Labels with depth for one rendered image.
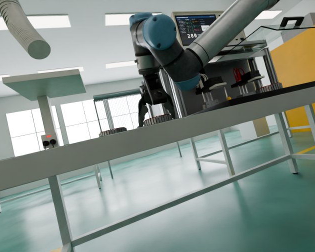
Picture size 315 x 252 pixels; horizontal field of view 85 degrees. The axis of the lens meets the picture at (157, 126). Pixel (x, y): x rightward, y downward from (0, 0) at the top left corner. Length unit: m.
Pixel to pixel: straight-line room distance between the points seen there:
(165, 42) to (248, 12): 0.26
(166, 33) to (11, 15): 1.56
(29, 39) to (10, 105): 6.31
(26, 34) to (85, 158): 1.42
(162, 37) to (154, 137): 0.23
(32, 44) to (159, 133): 1.39
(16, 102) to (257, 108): 7.66
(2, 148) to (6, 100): 1.65
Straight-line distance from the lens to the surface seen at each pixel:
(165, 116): 0.59
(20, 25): 1.79
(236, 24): 0.58
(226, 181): 1.66
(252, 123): 4.90
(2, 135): 7.80
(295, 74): 4.74
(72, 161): 0.36
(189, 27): 1.05
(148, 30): 0.45
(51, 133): 1.30
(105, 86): 7.45
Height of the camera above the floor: 0.72
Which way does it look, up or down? 3 degrees up
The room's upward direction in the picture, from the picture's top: 14 degrees counter-clockwise
